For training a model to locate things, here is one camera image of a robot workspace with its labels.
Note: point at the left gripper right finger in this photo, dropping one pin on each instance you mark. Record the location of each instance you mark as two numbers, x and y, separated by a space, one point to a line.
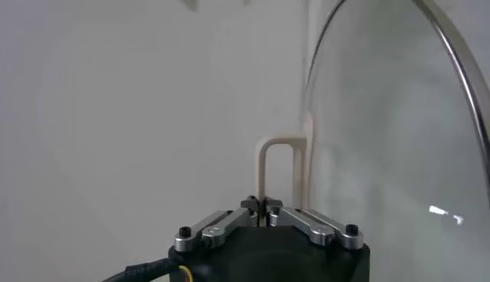
317 230

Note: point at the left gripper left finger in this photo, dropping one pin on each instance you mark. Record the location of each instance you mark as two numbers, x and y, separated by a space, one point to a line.
214 230

